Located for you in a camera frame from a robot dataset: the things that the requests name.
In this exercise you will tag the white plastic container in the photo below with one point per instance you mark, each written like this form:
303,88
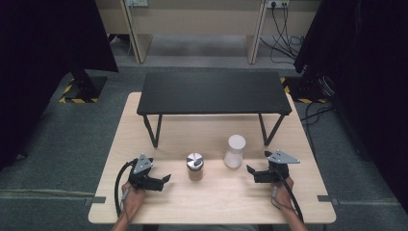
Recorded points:
234,154

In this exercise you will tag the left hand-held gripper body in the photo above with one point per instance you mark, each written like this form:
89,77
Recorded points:
141,166

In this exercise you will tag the person's right hand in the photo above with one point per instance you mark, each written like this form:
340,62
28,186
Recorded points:
282,195

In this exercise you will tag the black curtain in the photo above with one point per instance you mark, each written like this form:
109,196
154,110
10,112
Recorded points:
41,64
369,80

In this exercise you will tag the black shelf with metal legs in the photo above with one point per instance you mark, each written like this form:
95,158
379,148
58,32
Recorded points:
213,93

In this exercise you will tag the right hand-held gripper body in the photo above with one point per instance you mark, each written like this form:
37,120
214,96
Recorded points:
279,166

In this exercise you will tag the glass jar with silver lid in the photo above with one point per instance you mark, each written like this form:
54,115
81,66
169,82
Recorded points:
195,166

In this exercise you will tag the black stand base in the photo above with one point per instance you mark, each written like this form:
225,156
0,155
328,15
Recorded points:
86,86
308,88

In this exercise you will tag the person's left hand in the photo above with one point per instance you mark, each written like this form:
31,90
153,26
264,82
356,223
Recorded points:
133,200

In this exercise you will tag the grey floor tape piece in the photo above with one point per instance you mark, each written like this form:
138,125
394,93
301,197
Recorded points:
95,200
327,199

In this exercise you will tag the white wall socket with plugs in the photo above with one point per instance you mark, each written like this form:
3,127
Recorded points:
277,3

